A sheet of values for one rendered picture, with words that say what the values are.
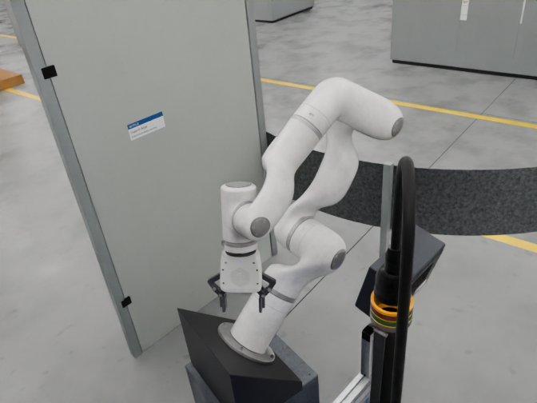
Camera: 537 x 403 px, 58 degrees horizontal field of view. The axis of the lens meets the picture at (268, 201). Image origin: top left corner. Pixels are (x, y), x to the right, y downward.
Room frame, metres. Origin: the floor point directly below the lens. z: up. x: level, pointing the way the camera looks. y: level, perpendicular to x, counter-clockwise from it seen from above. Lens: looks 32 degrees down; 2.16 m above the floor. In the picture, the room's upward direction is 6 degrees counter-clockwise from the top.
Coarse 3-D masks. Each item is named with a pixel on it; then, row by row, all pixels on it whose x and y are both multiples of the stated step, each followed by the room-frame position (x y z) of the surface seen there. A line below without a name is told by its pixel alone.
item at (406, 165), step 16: (400, 160) 0.32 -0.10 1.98; (400, 176) 0.34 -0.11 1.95; (400, 192) 0.35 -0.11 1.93; (400, 208) 0.35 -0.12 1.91; (400, 224) 0.35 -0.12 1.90; (400, 240) 0.36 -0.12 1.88; (400, 256) 0.28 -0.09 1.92; (400, 272) 0.27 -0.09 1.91; (400, 288) 0.27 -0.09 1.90; (400, 304) 0.27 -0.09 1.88; (400, 320) 0.27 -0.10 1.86; (400, 336) 0.27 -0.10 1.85; (400, 352) 0.27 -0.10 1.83; (400, 368) 0.27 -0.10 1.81; (400, 384) 0.27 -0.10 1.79; (400, 400) 0.27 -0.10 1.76
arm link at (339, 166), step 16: (336, 128) 1.20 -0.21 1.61; (352, 128) 1.19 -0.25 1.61; (336, 144) 1.17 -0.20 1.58; (352, 144) 1.20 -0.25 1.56; (336, 160) 1.14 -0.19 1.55; (352, 160) 1.15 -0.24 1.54; (320, 176) 1.15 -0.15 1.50; (336, 176) 1.12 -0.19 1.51; (352, 176) 1.14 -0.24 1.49; (304, 192) 1.17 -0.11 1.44; (320, 192) 1.12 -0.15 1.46; (336, 192) 1.12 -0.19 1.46; (288, 208) 1.16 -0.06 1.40; (304, 208) 1.14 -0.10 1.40; (288, 224) 1.13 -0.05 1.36; (288, 240) 1.10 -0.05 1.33
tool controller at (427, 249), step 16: (416, 240) 1.14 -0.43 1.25; (432, 240) 1.15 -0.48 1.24; (384, 256) 1.07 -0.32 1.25; (416, 256) 1.08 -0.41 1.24; (432, 256) 1.08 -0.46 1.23; (368, 272) 1.03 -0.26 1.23; (416, 272) 1.02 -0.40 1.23; (368, 288) 1.03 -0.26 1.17; (416, 288) 1.07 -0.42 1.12; (368, 304) 1.03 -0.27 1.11
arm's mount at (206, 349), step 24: (192, 312) 1.05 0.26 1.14; (192, 336) 0.97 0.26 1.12; (216, 336) 0.96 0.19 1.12; (192, 360) 1.02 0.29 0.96; (216, 360) 0.84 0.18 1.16; (240, 360) 0.88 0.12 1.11; (216, 384) 0.88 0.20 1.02; (240, 384) 0.79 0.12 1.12; (264, 384) 0.83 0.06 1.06; (288, 384) 0.87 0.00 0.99
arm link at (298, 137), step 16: (288, 128) 1.04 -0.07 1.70; (304, 128) 1.03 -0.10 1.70; (272, 144) 1.03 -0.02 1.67; (288, 144) 1.01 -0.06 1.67; (304, 144) 1.01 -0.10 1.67; (272, 160) 0.98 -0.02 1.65; (288, 160) 0.99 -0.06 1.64; (272, 176) 0.93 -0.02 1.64; (288, 176) 0.96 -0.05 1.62; (272, 192) 0.89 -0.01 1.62; (288, 192) 0.92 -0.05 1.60; (240, 208) 0.90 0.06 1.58; (256, 208) 0.87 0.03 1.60; (272, 208) 0.87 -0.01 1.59; (240, 224) 0.86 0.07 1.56; (256, 224) 0.85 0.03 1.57; (272, 224) 0.87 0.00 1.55; (256, 240) 0.85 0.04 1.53
